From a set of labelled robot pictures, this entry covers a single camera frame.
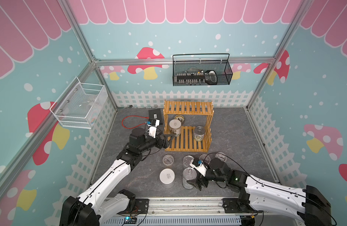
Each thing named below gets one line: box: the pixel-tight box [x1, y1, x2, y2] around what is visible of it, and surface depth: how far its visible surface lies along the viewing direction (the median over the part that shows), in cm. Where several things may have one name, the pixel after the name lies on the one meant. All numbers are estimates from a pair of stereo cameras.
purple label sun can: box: [193, 125, 206, 142], surface depth 96 cm
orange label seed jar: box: [162, 154, 174, 168], surface depth 87 cm
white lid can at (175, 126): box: [168, 119, 182, 138], surface depth 97 cm
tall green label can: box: [182, 167, 198, 190], surface depth 75 cm
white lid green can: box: [159, 168, 176, 189], surface depth 77 cm
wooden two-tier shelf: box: [163, 100, 215, 153], surface depth 92 cm
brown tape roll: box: [173, 114, 185, 123], surface depth 115 cm
